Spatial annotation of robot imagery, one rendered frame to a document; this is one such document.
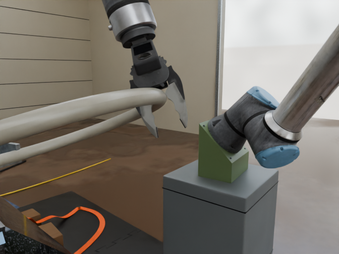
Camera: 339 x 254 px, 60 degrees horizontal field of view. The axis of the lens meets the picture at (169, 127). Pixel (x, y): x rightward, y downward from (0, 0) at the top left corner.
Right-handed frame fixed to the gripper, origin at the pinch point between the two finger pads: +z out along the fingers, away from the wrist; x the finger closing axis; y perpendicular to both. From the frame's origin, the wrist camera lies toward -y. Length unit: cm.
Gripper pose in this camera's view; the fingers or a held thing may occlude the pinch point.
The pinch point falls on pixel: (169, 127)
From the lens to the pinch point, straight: 58.4
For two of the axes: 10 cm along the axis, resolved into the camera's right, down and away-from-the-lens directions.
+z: 3.3, 9.4, 0.0
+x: -9.4, 3.3, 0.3
